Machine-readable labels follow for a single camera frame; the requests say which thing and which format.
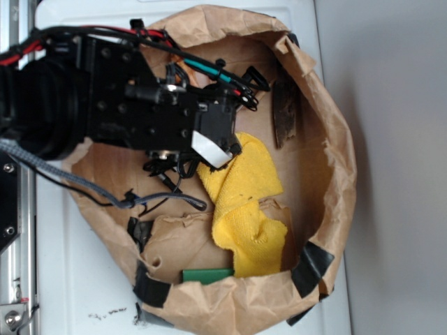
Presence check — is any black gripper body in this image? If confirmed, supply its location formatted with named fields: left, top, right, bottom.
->
left=83, top=38, right=196, bottom=154

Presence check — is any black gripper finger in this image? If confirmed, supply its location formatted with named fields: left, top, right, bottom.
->
left=193, top=84, right=242, bottom=156

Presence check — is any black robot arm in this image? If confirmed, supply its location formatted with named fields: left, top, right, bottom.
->
left=1, top=33, right=242, bottom=168

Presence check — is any dark wood bark piece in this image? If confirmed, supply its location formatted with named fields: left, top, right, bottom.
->
left=272, top=79, right=301, bottom=149

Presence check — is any brown paper bag bin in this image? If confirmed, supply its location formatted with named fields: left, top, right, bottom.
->
left=73, top=4, right=357, bottom=334

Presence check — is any yellow microfiber cloth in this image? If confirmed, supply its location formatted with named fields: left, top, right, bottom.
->
left=197, top=132, right=288, bottom=278

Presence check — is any green flat block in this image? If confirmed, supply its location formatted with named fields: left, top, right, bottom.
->
left=182, top=268, right=234, bottom=285

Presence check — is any white flat ribbon cable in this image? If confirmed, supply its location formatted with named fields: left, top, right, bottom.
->
left=190, top=131, right=234, bottom=169

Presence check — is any black metal bracket plate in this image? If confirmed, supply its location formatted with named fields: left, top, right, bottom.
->
left=0, top=152, right=21, bottom=254

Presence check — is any aluminium frame rail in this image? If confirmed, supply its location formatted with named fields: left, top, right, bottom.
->
left=0, top=0, right=38, bottom=335

